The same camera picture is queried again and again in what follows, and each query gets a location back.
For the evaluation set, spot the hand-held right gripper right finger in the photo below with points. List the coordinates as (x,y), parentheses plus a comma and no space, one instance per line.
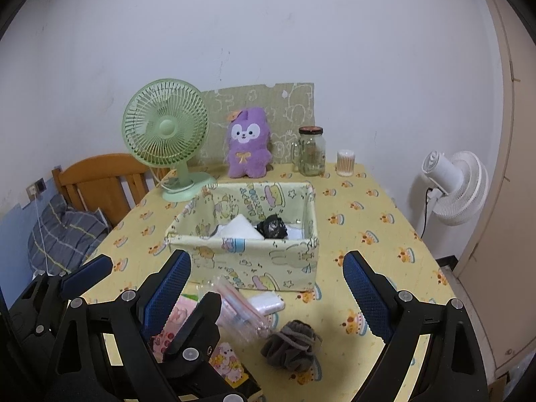
(364,289)

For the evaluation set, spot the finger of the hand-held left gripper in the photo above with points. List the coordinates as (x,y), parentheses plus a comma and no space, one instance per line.
(197,326)
(88,274)

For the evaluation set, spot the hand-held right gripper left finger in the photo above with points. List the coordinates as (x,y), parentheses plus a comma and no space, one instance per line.
(167,289)

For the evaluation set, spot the pink printed packet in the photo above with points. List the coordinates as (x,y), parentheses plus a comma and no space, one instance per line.
(226,362)
(178,314)

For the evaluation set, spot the clear zip bag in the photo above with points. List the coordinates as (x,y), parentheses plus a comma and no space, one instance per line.
(238,314)

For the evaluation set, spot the printed fabric storage box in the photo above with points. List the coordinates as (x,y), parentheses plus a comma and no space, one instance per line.
(289,264)

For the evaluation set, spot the dark brown cloth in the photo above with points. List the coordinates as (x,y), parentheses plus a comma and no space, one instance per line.
(289,347)

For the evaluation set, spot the grey plaid pillow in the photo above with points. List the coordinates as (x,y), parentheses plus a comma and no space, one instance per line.
(63,234)

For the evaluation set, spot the white packet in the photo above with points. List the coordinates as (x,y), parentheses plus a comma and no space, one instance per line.
(240,226)

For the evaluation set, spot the black crumpled item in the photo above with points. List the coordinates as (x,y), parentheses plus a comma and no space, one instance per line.
(272,227)

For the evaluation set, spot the cotton swab container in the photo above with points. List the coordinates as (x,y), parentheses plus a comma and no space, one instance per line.
(346,163)

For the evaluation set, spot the white standing fan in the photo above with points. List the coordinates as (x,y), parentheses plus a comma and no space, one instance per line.
(460,188)

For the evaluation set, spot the glass jar with lid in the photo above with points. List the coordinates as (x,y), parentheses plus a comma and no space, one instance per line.
(312,155)

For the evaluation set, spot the purple plush toy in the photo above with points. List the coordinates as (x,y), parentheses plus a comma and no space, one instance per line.
(247,150)

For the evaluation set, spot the green desk fan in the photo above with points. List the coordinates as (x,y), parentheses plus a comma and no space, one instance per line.
(165,127)

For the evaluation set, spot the cardboard box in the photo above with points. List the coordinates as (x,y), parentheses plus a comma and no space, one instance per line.
(500,387)

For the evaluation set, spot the beige door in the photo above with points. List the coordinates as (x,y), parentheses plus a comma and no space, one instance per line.
(511,176)

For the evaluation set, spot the printed cardboard sheet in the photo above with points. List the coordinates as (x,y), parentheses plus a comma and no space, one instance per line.
(289,104)

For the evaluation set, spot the wall socket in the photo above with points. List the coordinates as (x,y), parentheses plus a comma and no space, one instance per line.
(35,188)

